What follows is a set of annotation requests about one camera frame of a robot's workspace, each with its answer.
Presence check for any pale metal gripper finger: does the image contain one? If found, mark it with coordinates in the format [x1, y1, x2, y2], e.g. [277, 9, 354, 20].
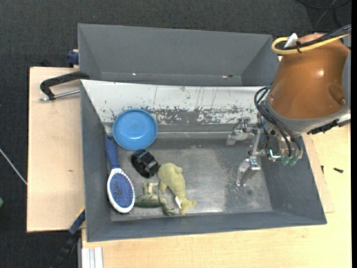
[226, 117, 252, 146]
[236, 155, 262, 188]

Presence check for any grey metal bin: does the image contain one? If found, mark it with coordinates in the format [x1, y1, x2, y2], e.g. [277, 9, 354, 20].
[77, 23, 327, 242]

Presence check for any yellow-green plush dolphin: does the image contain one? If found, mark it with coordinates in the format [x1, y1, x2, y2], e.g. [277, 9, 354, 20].
[157, 162, 197, 216]

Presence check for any blue plastic bowl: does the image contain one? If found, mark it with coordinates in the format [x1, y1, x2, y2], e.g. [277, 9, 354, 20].
[112, 109, 158, 151]

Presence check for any dark green toy figure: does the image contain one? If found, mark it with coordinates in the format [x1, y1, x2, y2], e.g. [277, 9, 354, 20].
[134, 181, 177, 217]

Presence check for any blue and white hairbrush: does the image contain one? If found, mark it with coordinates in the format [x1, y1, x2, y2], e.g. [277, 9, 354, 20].
[105, 135, 136, 214]

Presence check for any black ring-shaped object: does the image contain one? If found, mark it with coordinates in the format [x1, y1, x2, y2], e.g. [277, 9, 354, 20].
[130, 149, 160, 179]

